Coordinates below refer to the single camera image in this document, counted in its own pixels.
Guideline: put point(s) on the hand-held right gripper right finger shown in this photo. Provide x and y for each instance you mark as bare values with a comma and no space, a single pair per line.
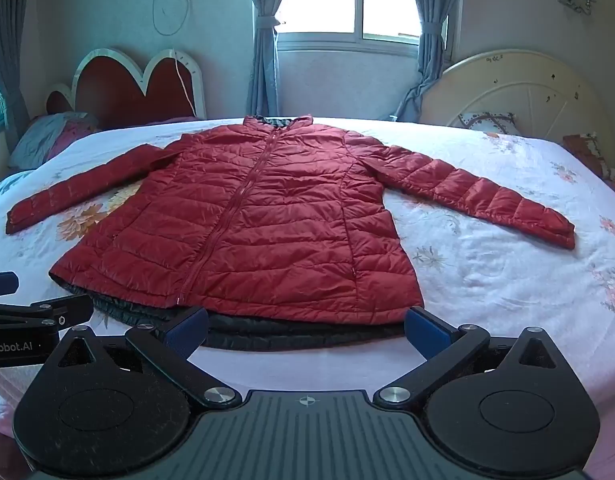
427,329

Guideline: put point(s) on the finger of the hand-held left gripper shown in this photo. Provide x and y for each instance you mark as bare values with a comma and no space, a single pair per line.
62,308
1,285

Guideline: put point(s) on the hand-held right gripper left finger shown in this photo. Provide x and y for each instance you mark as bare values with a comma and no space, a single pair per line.
186,331

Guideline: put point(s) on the red quilted down jacket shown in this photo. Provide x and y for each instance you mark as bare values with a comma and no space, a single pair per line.
267,220

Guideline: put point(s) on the floral white bed sheet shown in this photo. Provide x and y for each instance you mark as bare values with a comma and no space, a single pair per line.
487,270

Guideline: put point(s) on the blue pink pillow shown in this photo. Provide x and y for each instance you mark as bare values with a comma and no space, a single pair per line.
47,135

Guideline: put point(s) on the patterned white pillow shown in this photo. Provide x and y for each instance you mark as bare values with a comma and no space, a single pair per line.
490,122

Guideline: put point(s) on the red heart-shaped headboard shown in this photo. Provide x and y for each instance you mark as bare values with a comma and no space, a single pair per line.
122,87

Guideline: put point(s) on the red patterned pillow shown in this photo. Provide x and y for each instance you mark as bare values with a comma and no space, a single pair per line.
590,152

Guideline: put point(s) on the grey blue curtain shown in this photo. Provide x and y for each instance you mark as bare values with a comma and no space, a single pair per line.
265,35
427,35
5,45

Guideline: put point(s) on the cream round headboard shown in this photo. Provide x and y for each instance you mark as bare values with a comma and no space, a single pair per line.
527,95

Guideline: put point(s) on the white framed window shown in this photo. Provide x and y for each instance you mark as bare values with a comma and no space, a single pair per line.
355,2

